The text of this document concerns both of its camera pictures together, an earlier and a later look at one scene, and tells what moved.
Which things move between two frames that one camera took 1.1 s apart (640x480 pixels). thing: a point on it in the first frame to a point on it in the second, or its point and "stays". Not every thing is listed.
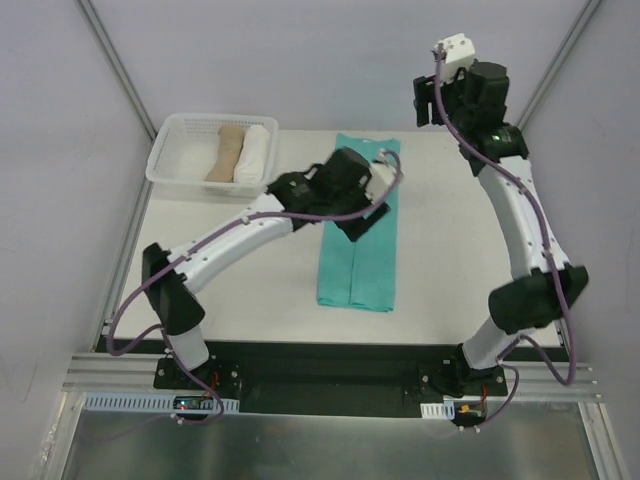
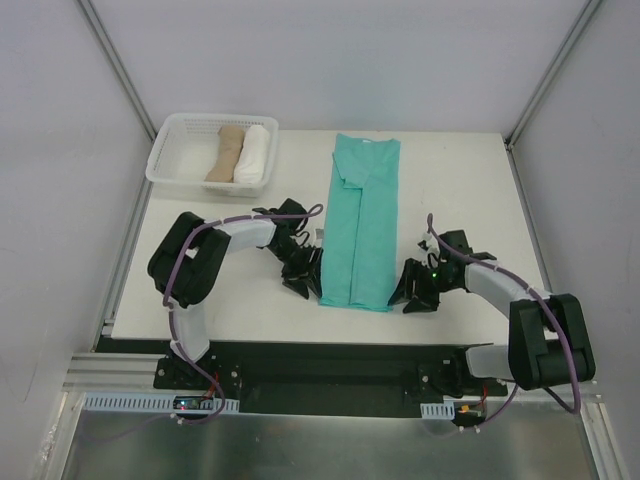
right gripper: [426, 100] to [417, 282]
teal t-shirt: [361, 272] stays
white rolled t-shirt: [253, 154] stays
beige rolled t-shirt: [230, 143] stays
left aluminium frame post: [118, 67] stays
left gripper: [361, 220] to [301, 267]
